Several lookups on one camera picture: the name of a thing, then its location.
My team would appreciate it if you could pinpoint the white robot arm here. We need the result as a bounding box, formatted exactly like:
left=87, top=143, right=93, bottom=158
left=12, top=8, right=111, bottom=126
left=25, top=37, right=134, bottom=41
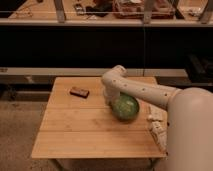
left=101, top=65, right=213, bottom=171

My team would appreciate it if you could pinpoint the wooden folding table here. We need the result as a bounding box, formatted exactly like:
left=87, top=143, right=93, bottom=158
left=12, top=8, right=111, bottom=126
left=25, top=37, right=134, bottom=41
left=31, top=77, right=166, bottom=159

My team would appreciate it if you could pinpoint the brown rectangular block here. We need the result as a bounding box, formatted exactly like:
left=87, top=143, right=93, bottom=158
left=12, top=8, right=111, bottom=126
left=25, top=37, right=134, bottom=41
left=70, top=87, right=89, bottom=98

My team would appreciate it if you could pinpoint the cluttered background shelf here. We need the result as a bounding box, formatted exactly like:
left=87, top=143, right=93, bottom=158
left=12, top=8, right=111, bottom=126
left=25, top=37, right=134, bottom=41
left=0, top=0, right=213, bottom=27

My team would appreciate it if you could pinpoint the white crumpled cloth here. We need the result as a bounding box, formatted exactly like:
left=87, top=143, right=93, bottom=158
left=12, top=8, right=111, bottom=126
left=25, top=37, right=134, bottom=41
left=147, top=105, right=163, bottom=122

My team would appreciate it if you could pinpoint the green ceramic bowl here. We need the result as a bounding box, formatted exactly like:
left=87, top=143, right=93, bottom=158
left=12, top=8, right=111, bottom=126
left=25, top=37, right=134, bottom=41
left=111, top=93, right=140, bottom=121

